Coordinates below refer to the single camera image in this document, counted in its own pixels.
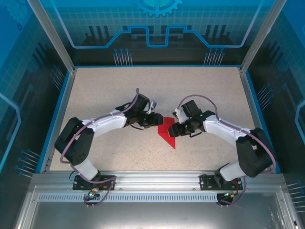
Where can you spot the aluminium table edge rail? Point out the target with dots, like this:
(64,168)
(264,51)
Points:
(254,114)
(61,114)

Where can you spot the blue circuit print panel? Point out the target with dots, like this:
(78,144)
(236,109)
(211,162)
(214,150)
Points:
(286,71)
(19,71)

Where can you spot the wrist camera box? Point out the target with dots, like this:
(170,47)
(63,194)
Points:
(153,105)
(181,115)

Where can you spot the red square paper sheet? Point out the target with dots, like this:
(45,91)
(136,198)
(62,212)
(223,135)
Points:
(171,142)

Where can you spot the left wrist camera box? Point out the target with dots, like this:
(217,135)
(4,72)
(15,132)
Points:
(153,105)

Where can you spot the aluminium frame post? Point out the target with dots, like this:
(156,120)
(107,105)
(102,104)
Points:
(51,35)
(262,35)

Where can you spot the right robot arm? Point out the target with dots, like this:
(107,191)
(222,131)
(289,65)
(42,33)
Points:
(252,150)

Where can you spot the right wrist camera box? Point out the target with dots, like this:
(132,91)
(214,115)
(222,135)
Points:
(181,115)

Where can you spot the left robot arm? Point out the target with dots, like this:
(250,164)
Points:
(74,140)

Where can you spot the blue gear print panel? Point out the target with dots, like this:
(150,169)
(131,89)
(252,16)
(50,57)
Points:
(152,14)

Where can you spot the grooved aluminium mounting rail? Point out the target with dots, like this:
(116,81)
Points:
(155,181)

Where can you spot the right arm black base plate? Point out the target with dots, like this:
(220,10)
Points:
(207,182)

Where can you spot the grey sheet metal tray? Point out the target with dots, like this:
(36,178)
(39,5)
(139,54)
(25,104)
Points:
(143,214)

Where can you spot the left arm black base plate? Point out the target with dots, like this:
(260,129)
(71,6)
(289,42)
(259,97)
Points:
(81,184)

